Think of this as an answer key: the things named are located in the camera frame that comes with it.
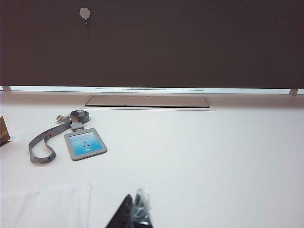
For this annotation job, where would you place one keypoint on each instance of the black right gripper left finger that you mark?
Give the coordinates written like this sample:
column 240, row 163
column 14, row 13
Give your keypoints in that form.
column 123, row 216

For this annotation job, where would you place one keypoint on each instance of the taped black right gripper right finger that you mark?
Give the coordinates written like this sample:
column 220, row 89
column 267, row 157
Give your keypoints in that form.
column 142, row 209

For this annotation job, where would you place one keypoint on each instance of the white tissue sheet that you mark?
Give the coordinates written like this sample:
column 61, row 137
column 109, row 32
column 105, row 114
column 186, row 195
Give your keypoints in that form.
column 47, row 209

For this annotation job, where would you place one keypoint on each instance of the gold and white tissue box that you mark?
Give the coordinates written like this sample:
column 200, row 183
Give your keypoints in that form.
column 3, row 133

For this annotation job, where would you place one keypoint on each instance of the smartphone on table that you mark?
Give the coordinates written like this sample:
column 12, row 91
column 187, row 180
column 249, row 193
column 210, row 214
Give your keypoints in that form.
column 85, row 143

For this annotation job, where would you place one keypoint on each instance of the wide brown desk partition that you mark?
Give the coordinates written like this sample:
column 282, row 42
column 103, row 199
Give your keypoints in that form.
column 166, row 42

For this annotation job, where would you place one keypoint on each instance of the white hexagonal adhesive hook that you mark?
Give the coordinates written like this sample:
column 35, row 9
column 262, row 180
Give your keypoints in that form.
column 84, row 13

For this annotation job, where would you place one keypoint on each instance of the white partition bracket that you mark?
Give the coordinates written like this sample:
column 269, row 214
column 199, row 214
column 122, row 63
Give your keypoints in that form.
column 6, row 88

